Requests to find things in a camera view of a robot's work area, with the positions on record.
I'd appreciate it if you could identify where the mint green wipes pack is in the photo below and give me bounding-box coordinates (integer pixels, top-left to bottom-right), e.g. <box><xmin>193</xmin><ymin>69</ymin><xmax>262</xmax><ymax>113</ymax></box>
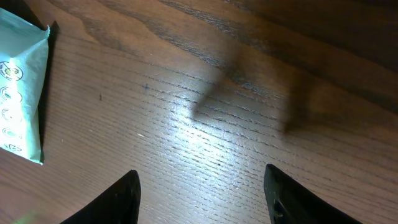
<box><xmin>1</xmin><ymin>9</ymin><xmax>50</xmax><ymax>165</ymax></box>

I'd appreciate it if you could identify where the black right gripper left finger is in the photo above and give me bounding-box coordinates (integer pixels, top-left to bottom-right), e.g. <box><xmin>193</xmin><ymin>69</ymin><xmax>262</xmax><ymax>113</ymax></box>
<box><xmin>61</xmin><ymin>170</ymin><xmax>141</xmax><ymax>224</ymax></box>

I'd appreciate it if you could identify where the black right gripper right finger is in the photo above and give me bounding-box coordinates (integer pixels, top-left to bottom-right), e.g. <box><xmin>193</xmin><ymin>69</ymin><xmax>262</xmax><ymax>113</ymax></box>
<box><xmin>264</xmin><ymin>164</ymin><xmax>361</xmax><ymax>224</ymax></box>

